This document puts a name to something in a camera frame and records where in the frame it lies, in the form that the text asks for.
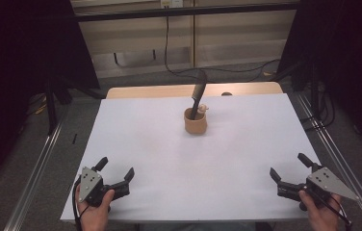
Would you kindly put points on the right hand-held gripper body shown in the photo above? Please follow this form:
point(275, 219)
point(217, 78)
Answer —
point(330, 183)

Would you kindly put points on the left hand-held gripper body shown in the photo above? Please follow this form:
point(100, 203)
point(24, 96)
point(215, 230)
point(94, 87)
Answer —
point(90, 184)

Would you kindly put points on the tan cup with small figurine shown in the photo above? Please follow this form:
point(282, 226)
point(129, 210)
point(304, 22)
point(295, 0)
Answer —
point(195, 125)

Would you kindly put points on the black comb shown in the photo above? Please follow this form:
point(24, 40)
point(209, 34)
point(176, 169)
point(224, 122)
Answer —
point(198, 93)

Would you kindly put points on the person's left hand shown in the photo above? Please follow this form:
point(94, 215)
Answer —
point(95, 216)

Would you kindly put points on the person's right hand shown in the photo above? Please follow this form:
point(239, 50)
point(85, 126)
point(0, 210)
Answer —
point(322, 216)

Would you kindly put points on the small black floor strip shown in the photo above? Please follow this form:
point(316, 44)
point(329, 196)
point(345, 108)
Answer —
point(74, 138)

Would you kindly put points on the black metal stand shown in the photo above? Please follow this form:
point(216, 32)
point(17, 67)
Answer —
point(51, 109)
point(314, 93)

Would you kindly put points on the white table sheet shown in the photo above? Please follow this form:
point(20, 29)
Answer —
point(201, 170)

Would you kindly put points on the wooden table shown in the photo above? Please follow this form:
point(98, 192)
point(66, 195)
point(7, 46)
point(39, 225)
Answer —
point(153, 91)

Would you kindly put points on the dark round knob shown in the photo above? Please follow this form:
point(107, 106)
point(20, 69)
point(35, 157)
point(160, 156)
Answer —
point(226, 94)

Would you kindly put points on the black curtain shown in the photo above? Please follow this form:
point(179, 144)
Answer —
point(355, 57)
point(15, 64)

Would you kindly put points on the black horizontal bar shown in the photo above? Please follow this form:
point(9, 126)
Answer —
point(185, 12)

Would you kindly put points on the metal floor rail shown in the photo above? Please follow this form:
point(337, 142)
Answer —
point(339, 154)
point(34, 173)

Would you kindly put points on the white wall socket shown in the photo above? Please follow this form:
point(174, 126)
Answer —
point(171, 3)

